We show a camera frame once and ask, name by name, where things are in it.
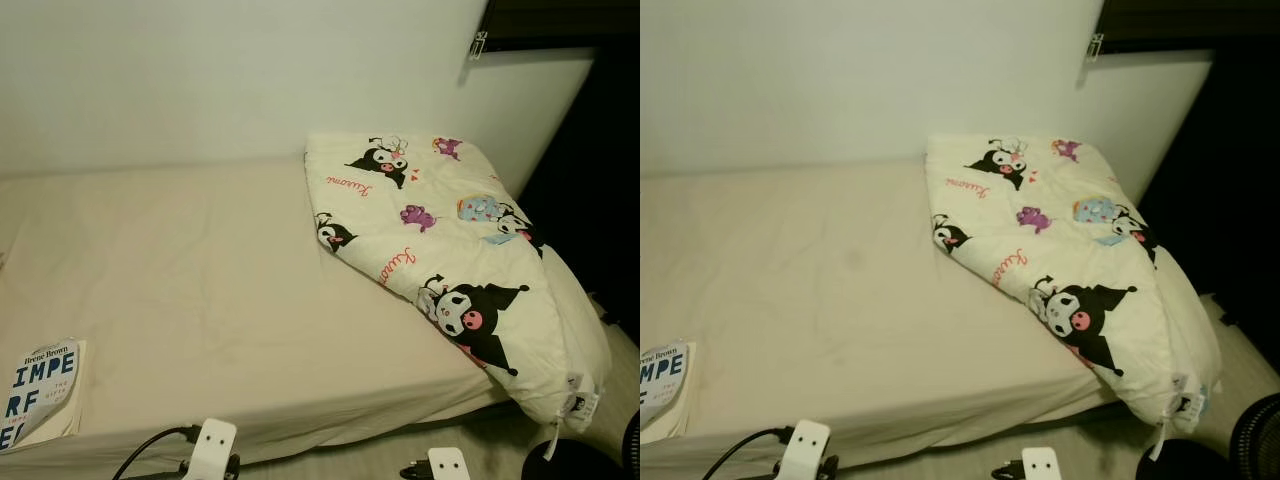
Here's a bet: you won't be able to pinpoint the black pedestal fan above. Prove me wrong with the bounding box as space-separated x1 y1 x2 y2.
524 408 641 480
1135 393 1280 480

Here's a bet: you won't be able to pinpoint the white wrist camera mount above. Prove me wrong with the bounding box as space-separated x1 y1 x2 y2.
1020 447 1062 480
778 420 832 480
428 447 471 480
188 418 239 480

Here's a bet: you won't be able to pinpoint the mattress with beige sheet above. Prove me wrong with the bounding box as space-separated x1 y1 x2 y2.
640 155 1280 471
0 155 641 476

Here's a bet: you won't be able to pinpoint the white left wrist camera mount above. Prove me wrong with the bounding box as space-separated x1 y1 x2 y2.
778 420 832 480
188 418 239 480

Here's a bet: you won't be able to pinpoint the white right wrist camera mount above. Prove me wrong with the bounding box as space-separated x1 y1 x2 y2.
1020 447 1062 480
428 447 471 480

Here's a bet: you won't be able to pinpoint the tall black case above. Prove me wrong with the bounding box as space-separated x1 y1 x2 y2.
1138 45 1280 306
518 40 641 336

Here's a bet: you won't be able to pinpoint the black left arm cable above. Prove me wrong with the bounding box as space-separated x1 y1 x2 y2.
702 427 793 480
112 426 201 480

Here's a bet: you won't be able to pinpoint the white book blue letters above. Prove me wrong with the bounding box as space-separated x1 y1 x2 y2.
0 338 87 456
640 340 697 446

